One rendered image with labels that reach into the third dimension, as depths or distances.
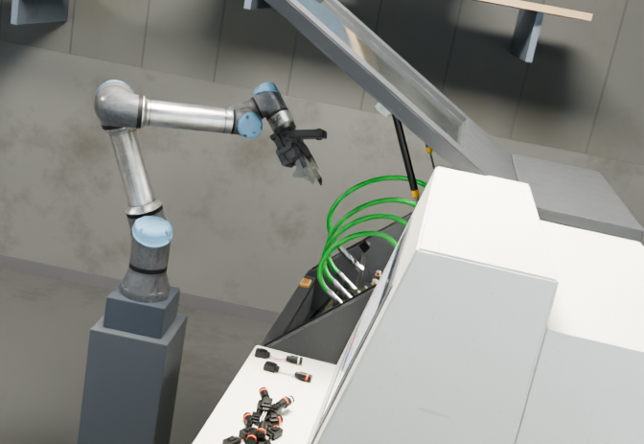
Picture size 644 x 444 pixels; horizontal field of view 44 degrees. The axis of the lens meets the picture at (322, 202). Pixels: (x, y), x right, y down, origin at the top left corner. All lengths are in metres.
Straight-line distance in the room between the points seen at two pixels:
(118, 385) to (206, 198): 2.08
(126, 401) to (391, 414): 1.37
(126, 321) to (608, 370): 1.58
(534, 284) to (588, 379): 0.17
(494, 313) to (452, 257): 0.11
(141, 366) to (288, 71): 2.20
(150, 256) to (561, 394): 1.45
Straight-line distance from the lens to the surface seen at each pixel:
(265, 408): 1.78
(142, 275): 2.48
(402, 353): 1.31
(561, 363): 1.32
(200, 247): 4.57
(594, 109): 4.38
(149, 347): 2.49
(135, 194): 2.55
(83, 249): 4.79
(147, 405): 2.58
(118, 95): 2.38
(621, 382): 1.34
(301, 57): 4.27
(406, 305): 1.28
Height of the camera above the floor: 1.92
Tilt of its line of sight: 15 degrees down
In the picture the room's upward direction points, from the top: 11 degrees clockwise
